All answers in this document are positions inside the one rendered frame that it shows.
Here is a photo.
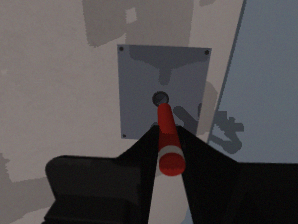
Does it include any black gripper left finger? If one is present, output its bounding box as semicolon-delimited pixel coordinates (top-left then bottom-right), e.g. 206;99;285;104
45;125;159;224

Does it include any dark grey panel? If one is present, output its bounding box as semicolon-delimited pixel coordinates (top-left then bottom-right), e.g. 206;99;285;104
117;44;212;140

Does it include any red peg with white band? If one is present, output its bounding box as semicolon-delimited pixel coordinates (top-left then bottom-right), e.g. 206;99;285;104
157;103;186;176

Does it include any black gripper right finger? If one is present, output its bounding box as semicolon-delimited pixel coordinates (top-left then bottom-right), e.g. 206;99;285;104
176;126;298;224

